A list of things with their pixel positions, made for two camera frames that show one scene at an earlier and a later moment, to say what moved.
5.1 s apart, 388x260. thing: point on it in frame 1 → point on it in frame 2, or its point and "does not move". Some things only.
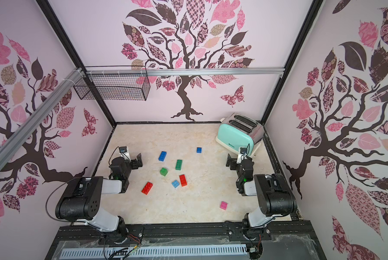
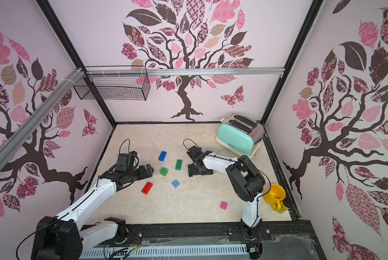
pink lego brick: [223, 205] does not move
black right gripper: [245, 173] → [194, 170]
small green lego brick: [163, 171] does not move
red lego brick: [147, 188] does not move
